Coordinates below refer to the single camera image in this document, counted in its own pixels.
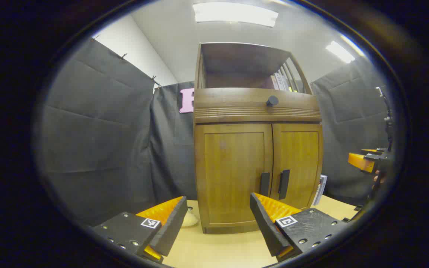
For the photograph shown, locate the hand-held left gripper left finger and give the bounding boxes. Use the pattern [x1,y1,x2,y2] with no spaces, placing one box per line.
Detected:
[92,196,188,264]

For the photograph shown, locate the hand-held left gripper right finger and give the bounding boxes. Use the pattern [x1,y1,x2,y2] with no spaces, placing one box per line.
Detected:
[250,192,349,262]

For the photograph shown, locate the wooden shoe cabinet door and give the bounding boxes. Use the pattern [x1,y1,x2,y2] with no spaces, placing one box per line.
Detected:
[195,124,273,228]
[270,124,324,211]

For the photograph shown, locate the wooden double-door shoe cabinet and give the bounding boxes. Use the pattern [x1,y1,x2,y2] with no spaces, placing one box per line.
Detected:
[193,42,324,234]

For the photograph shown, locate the cream round object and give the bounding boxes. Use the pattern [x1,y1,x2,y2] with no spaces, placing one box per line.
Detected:
[181,207,200,227]

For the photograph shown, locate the white printed booklet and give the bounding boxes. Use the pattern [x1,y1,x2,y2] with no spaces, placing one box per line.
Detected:
[312,174,328,206]

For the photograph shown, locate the row of upright books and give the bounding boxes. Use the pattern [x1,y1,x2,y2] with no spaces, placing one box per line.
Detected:
[270,71,299,93]

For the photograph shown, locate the small rectangular ceiling light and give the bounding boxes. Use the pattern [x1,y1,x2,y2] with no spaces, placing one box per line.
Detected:
[325,40,356,64]

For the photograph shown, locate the black backdrop cloth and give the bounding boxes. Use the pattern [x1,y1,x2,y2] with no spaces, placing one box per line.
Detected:
[41,37,392,227]

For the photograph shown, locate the wooden drawer with black knob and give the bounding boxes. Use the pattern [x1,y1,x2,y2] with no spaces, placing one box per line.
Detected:
[194,88,322,124]

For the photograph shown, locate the large rectangular ceiling light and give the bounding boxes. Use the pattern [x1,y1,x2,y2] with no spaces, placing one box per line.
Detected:
[193,2,279,28]

